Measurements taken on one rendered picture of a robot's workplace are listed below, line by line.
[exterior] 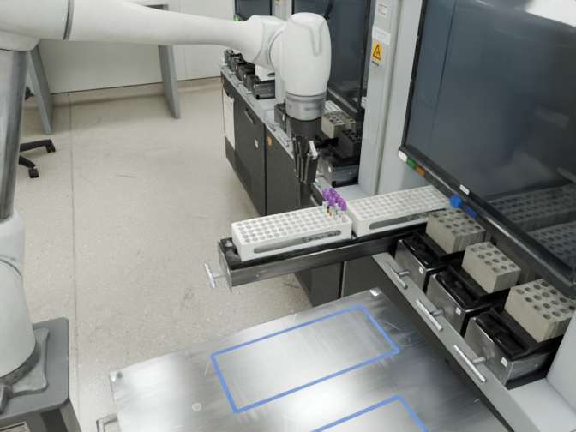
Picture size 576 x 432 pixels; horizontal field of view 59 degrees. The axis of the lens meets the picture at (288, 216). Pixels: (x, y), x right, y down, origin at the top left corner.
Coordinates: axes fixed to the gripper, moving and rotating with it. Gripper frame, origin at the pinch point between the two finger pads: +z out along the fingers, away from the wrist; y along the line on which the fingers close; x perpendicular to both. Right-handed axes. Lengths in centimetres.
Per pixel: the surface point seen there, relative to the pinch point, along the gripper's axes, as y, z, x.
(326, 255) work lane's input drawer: 6.9, 15.9, 3.5
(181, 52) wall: -350, 60, 27
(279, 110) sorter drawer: -87, 14, 24
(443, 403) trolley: 56, 13, 4
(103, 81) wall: -350, 77, -41
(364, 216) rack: 3.3, 9.2, 15.9
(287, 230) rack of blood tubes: 2.7, 8.6, -5.5
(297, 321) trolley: 28.9, 13.1, -13.1
